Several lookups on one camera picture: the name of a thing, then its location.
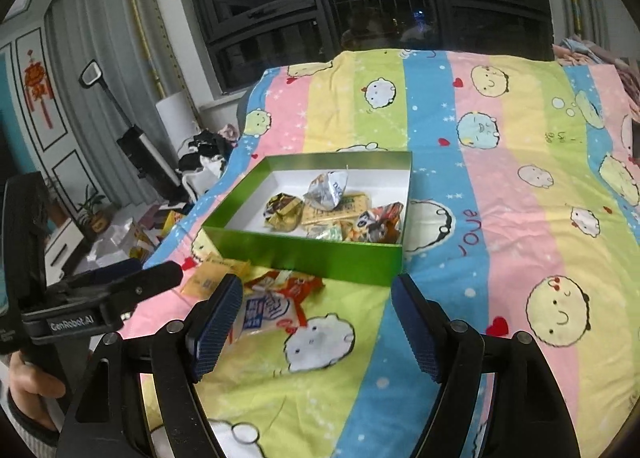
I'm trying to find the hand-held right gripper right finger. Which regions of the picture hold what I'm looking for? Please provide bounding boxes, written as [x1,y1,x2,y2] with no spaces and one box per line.
[391,274,582,458]

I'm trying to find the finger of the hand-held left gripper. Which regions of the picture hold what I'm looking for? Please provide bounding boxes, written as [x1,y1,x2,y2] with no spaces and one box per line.
[47,259,143,291]
[107,262,183,311]

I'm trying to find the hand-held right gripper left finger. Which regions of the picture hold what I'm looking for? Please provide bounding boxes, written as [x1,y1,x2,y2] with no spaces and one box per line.
[55,274,244,458]

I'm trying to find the white and blue snack packet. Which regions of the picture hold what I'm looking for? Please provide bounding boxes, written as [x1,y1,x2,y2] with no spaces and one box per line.
[229,288,309,344]

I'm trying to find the orange-yellow snack packet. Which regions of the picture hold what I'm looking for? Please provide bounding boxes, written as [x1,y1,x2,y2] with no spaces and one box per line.
[181,254,251,299]

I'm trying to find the red snack packet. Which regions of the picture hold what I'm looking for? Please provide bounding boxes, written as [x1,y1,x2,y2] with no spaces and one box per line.
[245,270,326,305]

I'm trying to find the green cardboard box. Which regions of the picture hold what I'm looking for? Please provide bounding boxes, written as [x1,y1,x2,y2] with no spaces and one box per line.
[201,152,412,287]

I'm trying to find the orange-brown snack packet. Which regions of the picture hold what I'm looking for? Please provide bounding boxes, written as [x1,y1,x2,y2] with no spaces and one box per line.
[349,201,404,243]

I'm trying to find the small cream snack packet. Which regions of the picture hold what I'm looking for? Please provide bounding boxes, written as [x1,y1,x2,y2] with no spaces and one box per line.
[306,220,347,241]

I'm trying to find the gold crinkled snack packet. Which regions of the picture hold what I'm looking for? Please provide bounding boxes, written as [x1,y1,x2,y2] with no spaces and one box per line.
[263,192,306,230]

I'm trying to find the pale yellow snack packet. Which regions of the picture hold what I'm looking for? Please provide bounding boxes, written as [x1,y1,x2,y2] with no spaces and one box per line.
[301,191,369,227]

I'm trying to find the silver snack packet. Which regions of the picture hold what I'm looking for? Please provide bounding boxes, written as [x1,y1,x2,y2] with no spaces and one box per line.
[303,169,347,211]

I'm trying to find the person's left forearm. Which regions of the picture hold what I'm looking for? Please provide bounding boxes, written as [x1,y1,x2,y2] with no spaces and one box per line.
[0,398,62,458]

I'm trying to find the person's left hand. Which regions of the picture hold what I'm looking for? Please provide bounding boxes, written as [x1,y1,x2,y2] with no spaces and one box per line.
[7,354,67,432]

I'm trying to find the white low cabinet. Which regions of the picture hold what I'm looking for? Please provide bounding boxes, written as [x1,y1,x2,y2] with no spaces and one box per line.
[42,215,84,279]

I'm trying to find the yellow cardboard box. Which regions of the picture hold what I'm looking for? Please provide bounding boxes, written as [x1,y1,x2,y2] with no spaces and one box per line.
[129,218,173,259]

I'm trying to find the potted plant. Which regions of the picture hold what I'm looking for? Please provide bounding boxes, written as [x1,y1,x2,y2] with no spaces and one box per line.
[76,184,114,235]

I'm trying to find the black upright vacuum cleaner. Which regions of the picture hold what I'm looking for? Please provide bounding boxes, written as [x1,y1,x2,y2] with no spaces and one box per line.
[78,62,184,205]

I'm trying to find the striped cartoon printed blanket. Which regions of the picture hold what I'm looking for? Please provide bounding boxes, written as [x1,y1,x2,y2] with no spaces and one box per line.
[122,48,640,458]

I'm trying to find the dark clothes pile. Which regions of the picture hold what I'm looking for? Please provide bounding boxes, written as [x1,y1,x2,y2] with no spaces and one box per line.
[177,130,240,173]

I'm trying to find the white cylinder appliance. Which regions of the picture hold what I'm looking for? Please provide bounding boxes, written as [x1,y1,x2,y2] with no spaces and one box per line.
[155,90,202,149]

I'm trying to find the dark window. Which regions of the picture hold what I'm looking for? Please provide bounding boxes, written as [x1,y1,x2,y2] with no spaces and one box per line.
[179,0,557,94]

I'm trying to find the red knot wall ornament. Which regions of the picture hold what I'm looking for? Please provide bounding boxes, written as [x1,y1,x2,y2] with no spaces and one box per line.
[22,50,55,129]

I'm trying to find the yellow wall pipe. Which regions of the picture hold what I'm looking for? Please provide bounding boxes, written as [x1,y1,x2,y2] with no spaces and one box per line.
[121,0,167,99]

